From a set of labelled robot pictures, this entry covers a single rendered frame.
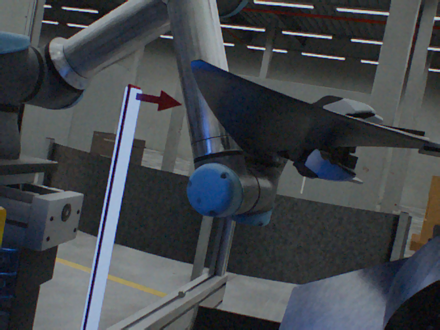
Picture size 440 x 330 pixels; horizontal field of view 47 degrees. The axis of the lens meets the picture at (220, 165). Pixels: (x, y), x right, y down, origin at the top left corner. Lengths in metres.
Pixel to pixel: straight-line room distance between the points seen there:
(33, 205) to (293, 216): 1.63
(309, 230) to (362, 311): 1.94
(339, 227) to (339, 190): 4.12
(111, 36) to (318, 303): 0.66
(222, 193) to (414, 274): 0.39
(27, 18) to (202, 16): 1.94
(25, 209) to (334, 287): 0.57
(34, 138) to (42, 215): 9.80
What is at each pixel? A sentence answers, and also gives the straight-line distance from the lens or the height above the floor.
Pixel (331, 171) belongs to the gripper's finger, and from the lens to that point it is 0.60.
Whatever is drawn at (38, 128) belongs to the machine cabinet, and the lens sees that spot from 10.65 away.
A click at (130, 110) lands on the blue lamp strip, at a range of 0.59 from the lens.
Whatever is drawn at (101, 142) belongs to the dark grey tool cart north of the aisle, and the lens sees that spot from 7.46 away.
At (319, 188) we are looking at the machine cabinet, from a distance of 6.62.
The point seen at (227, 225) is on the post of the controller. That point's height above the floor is 0.97.
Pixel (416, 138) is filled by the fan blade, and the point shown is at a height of 1.18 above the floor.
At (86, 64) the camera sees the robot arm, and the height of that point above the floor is 1.24.
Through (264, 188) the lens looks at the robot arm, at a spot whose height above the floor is 1.09.
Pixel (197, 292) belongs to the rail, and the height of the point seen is 0.86.
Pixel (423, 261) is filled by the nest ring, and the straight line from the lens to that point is 0.34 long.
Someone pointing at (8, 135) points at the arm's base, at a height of 1.08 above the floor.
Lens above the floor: 1.15
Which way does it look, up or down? 3 degrees down
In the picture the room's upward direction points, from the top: 11 degrees clockwise
